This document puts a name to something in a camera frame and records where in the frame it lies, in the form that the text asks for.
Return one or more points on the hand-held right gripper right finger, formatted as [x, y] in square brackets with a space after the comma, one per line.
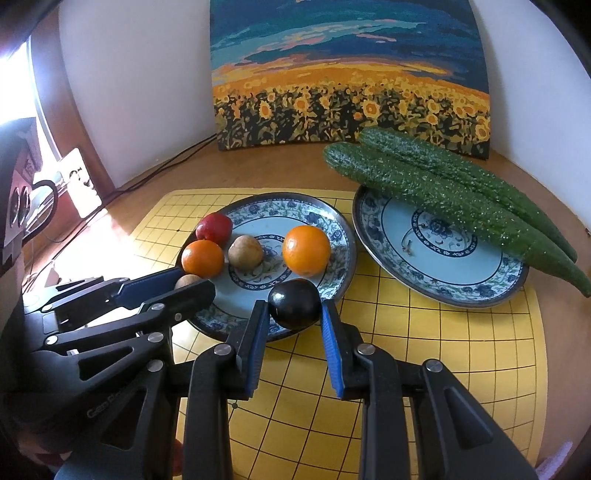
[332, 355]

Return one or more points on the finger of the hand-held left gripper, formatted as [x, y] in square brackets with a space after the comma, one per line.
[184, 302]
[147, 287]

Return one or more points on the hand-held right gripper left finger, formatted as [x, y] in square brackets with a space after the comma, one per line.
[254, 350]

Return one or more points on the round brown fruit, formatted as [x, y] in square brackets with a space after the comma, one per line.
[187, 280]
[245, 251]

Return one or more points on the small orange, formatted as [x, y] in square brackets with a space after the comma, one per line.
[202, 258]

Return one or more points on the dark purple plum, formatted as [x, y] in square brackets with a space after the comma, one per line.
[294, 304]

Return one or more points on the dark red apple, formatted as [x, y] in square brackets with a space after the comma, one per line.
[214, 228]

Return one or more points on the large orange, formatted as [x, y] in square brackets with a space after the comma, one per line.
[307, 250]

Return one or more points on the blue white patterned plate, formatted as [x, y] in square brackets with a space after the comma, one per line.
[277, 212]
[438, 272]

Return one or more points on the yellow grid game board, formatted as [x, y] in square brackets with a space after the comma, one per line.
[438, 369]

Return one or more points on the white power adapter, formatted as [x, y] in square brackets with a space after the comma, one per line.
[76, 184]

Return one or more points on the dark box with round grille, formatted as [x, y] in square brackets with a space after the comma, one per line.
[14, 175]

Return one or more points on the green cucumber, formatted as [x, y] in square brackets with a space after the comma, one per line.
[415, 147]
[415, 189]

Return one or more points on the sunflower field painting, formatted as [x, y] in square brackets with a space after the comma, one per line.
[346, 69]

